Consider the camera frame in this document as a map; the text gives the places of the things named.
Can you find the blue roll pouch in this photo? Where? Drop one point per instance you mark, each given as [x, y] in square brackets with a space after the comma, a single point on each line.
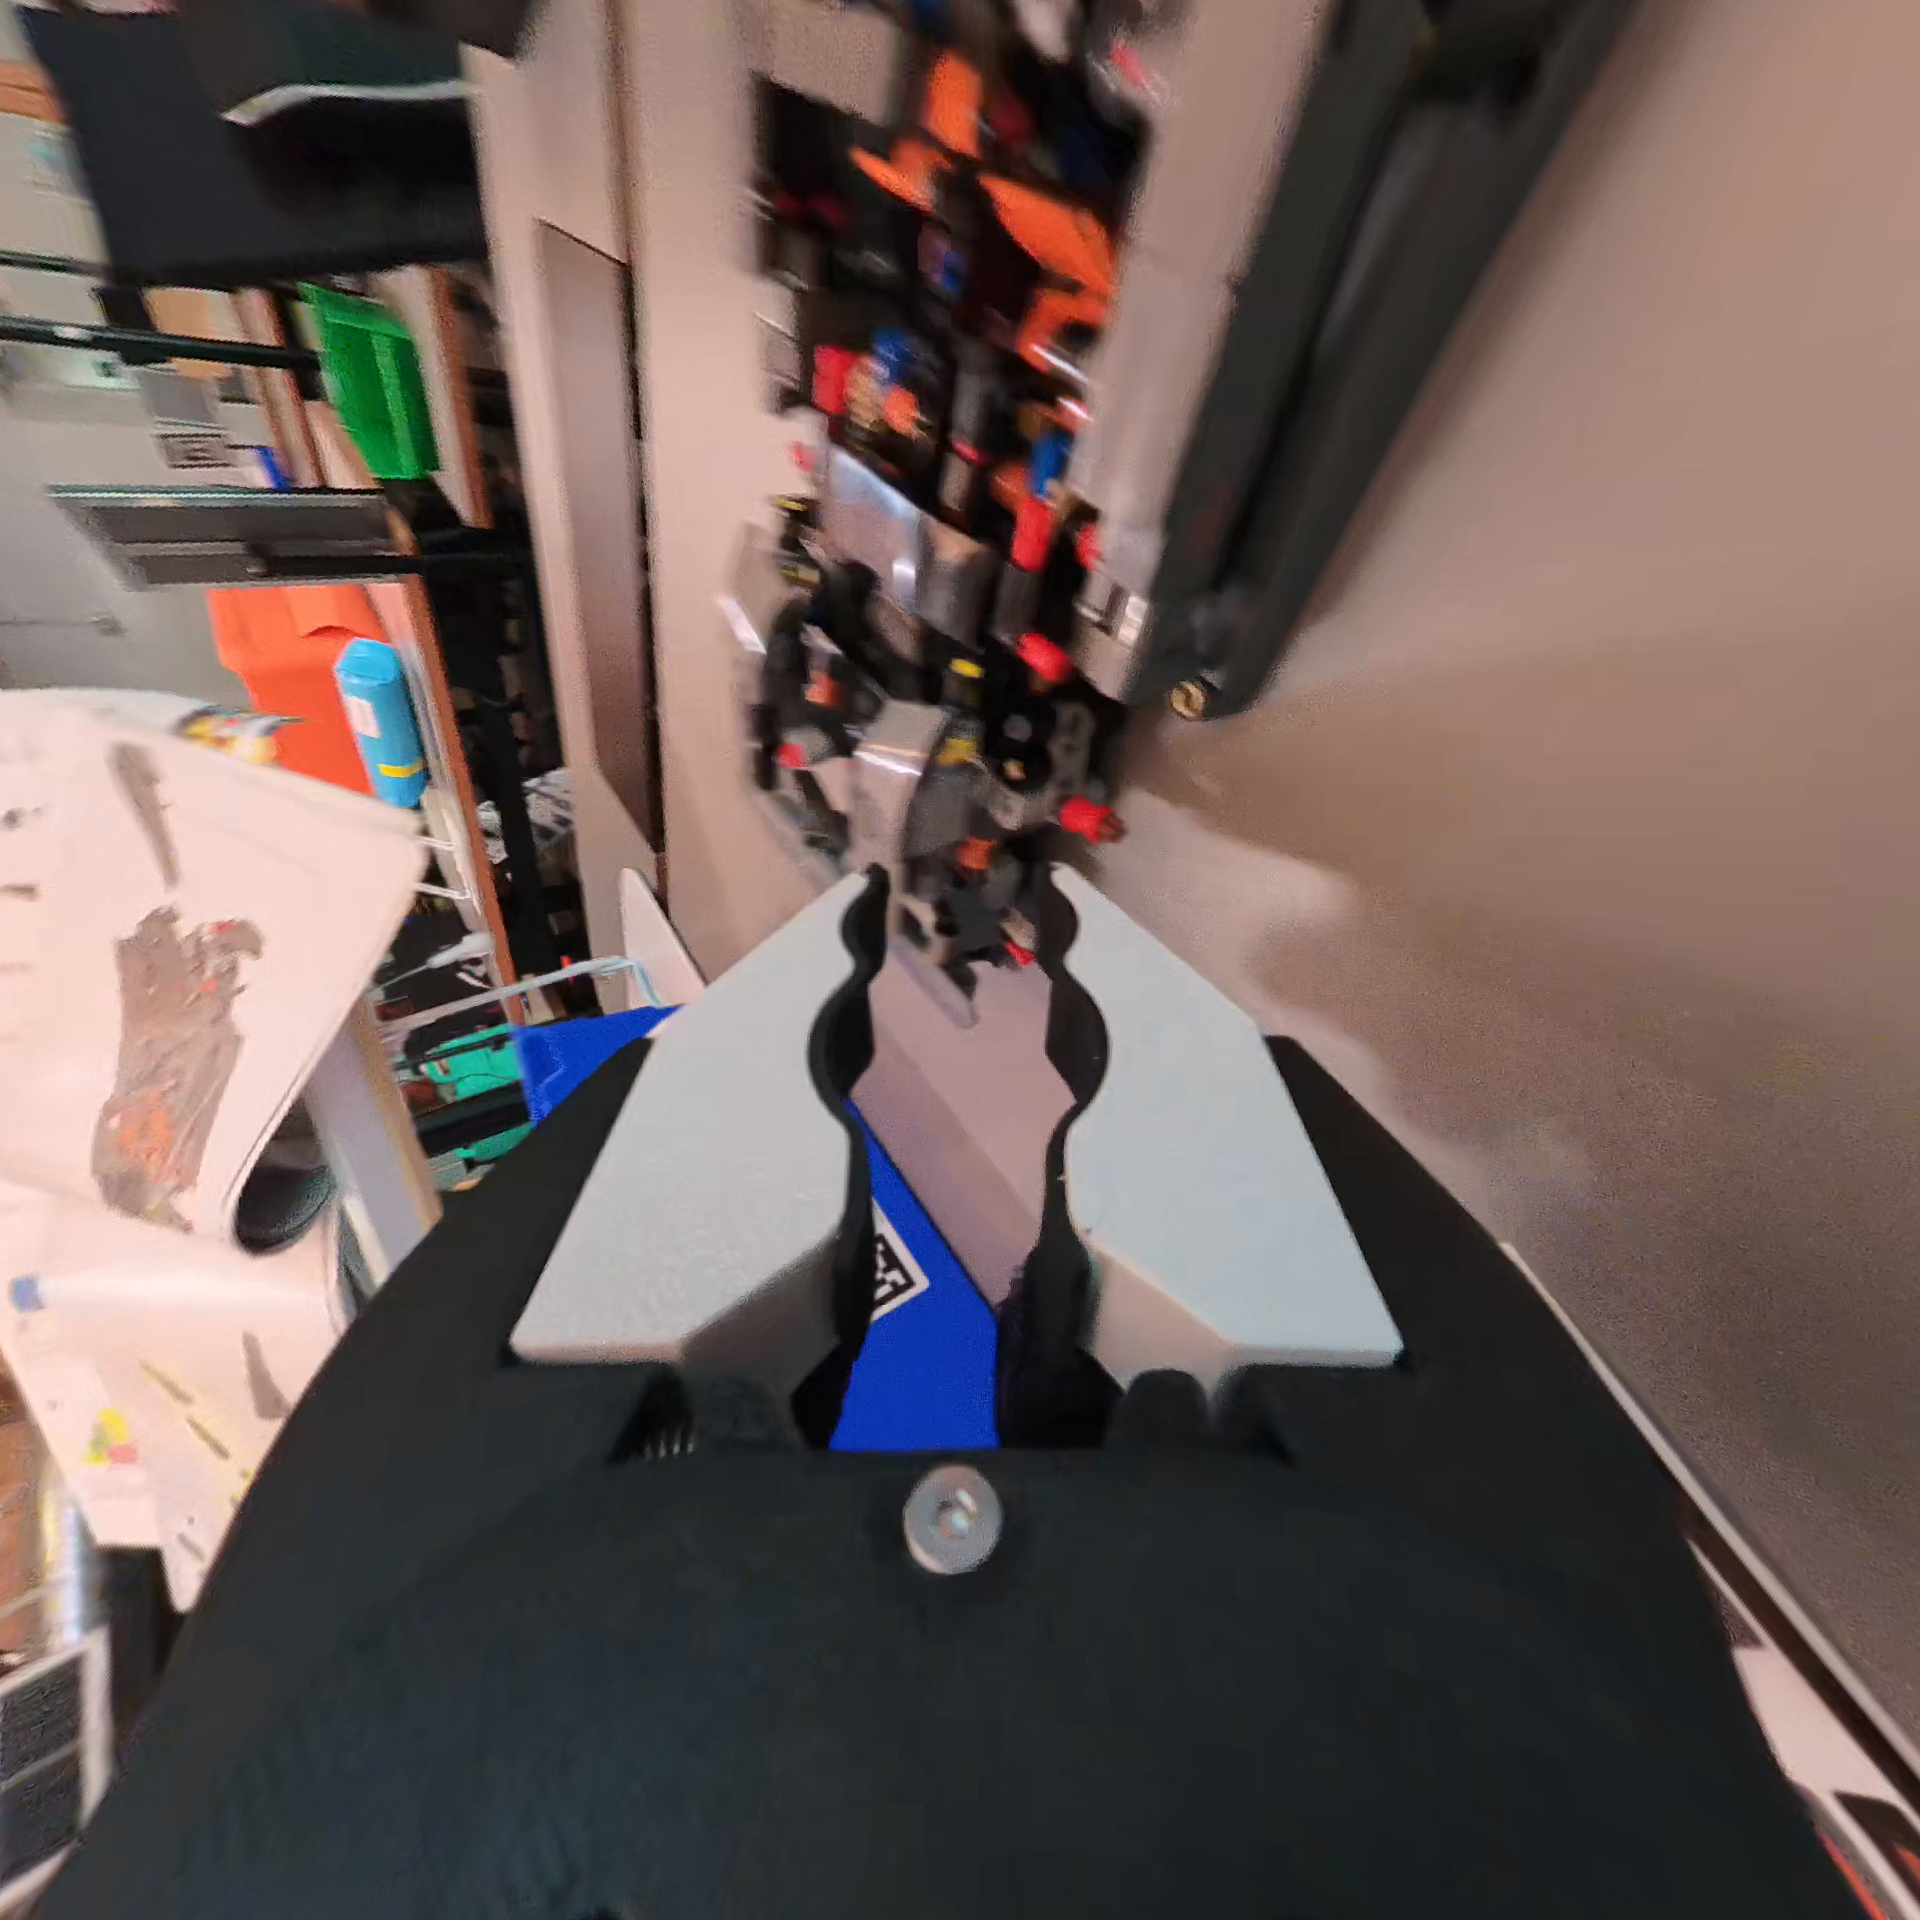
[382, 721]

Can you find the blue bin with square tag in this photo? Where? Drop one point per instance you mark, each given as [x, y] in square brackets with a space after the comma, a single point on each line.
[915, 1319]

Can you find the black chair with white piping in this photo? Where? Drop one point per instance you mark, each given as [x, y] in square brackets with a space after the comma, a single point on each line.
[224, 181]

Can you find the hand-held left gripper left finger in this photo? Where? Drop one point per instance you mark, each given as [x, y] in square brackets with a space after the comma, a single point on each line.
[704, 1200]

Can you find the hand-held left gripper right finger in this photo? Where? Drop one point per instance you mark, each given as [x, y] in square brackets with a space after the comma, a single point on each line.
[1215, 1200]

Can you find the dark grey desk rail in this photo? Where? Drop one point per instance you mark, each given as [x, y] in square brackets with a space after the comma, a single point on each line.
[224, 533]

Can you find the orange bag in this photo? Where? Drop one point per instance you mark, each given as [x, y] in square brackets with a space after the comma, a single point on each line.
[294, 675]

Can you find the open instruction booklet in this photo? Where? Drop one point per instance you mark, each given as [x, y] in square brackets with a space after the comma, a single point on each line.
[224, 901]

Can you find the green plastic bin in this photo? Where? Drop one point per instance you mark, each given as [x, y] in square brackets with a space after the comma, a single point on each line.
[375, 382]

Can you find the grey lego car model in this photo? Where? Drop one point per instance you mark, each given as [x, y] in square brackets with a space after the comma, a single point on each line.
[962, 599]

